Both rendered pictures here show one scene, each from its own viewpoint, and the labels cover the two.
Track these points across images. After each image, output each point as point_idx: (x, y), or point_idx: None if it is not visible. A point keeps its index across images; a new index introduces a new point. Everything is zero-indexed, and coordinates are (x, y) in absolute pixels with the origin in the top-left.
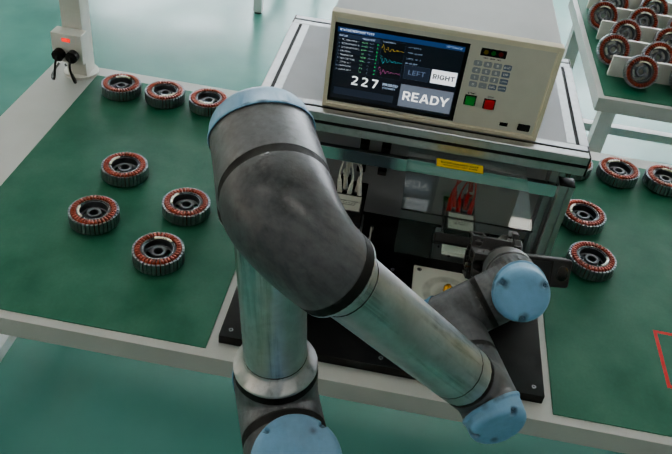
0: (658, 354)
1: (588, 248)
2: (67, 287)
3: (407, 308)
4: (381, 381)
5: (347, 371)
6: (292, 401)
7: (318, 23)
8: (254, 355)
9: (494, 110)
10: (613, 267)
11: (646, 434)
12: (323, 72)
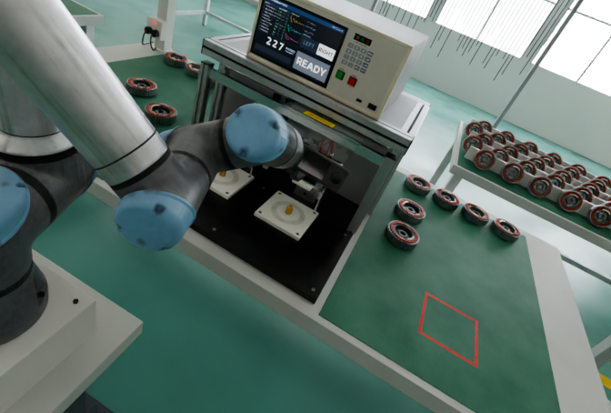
0: (422, 307)
1: (403, 226)
2: None
3: None
4: (205, 244)
5: (187, 229)
6: (21, 163)
7: None
8: None
9: (355, 87)
10: (415, 243)
11: (384, 357)
12: None
